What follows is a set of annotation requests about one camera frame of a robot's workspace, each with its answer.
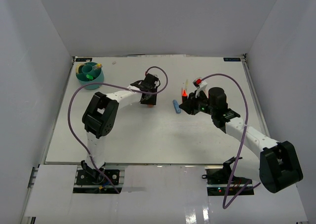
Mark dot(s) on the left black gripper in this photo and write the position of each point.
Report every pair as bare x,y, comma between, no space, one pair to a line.
152,102

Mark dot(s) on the teal round organizer container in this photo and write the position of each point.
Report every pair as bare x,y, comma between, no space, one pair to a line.
97,74

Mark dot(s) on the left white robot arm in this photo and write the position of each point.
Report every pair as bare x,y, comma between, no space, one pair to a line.
100,115

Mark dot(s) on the beige tape roll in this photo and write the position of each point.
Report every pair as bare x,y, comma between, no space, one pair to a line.
79,68

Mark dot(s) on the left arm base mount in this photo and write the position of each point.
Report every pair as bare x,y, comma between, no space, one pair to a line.
90,181

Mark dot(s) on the yellow capped white marker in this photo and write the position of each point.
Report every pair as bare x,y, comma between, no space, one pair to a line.
97,66

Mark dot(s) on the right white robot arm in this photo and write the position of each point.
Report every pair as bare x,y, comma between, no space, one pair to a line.
278,165

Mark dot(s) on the black highlighter green cap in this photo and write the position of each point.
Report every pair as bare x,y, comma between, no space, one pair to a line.
90,77

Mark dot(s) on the blue label sticker right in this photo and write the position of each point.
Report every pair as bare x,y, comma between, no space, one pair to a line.
231,59

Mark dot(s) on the blue correction tape dispenser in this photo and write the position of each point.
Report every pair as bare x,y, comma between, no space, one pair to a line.
176,106

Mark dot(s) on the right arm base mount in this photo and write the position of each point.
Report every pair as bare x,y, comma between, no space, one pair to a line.
217,180

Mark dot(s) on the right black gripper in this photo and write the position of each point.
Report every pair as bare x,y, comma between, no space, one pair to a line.
190,105

